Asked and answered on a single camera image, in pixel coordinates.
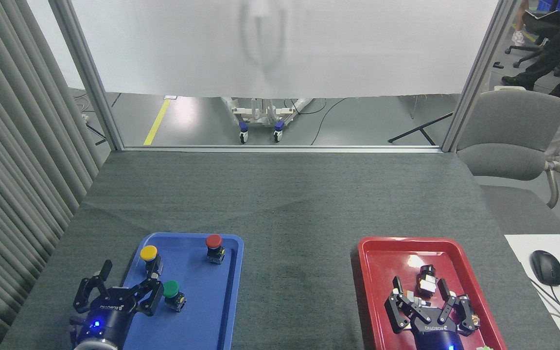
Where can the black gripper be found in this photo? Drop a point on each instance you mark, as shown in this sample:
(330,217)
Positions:
(107,318)
(435,335)

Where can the green push button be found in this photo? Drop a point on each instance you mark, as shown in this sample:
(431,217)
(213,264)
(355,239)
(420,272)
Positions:
(171,289)

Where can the yellow push button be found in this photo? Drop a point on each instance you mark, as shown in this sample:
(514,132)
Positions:
(148,253)

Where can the red push button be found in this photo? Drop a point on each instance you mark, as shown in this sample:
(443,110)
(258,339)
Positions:
(213,241)

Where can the small green white thing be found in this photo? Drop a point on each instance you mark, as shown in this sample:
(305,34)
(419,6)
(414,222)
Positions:
(485,348)

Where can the red plastic tray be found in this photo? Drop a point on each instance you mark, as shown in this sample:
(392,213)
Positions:
(382,272)

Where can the blue plastic tray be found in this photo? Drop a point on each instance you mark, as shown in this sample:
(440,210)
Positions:
(202,301)

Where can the white desk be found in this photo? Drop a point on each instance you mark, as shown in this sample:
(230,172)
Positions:
(523,248)

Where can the black computer mouse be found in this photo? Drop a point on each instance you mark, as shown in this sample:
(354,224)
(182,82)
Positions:
(546,268)

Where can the grey pleated curtain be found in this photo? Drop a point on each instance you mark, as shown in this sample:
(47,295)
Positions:
(12,170)

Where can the yellow floor tape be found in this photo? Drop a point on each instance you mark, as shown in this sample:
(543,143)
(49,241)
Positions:
(156,124)

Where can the black stand leg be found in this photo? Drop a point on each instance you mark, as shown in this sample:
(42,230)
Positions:
(423,129)

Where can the grey chair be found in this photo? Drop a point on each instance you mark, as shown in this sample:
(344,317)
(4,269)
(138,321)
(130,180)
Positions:
(513,126)

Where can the white stand on wheels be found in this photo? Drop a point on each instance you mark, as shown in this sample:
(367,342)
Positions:
(258,114)

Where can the white screen sheet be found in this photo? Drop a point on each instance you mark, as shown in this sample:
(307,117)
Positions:
(163,48)

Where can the person in dark trousers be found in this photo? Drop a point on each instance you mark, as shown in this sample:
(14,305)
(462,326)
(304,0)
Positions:
(557,48)

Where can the black office chair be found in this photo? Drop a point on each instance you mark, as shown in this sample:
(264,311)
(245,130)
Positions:
(535,24)

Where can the white orange switch block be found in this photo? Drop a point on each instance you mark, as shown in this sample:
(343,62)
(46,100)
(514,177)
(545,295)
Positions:
(409,295)

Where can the black white switch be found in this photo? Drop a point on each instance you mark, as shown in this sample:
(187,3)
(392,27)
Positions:
(426,282)

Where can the black orange switch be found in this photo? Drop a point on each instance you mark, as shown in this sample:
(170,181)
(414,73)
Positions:
(475,320)

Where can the silver rail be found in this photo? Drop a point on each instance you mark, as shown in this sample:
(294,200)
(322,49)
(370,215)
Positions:
(280,148)

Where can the silver post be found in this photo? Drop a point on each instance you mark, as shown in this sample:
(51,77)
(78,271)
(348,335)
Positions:
(479,73)
(88,73)

